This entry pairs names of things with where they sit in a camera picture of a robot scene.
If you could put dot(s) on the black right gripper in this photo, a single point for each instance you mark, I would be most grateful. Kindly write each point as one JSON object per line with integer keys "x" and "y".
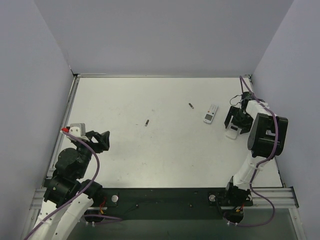
{"x": 236, "y": 116}

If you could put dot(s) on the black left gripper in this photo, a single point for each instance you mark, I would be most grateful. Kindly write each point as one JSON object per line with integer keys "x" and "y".
{"x": 93, "y": 139}

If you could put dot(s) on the long white remote control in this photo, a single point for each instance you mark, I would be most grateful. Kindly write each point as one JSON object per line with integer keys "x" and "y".
{"x": 232, "y": 132}

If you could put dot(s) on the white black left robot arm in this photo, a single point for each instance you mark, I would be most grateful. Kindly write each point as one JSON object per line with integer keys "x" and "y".
{"x": 72, "y": 189}

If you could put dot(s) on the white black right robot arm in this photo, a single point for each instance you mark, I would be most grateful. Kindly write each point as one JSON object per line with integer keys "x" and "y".
{"x": 267, "y": 133}

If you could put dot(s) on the small white remote with buttons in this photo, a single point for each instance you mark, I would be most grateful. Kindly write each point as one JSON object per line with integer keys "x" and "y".
{"x": 210, "y": 114}

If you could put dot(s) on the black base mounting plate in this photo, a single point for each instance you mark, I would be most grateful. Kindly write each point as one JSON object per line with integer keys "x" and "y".
{"x": 163, "y": 204}

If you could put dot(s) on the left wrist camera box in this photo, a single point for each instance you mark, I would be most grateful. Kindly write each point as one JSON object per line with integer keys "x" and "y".
{"x": 78, "y": 130}

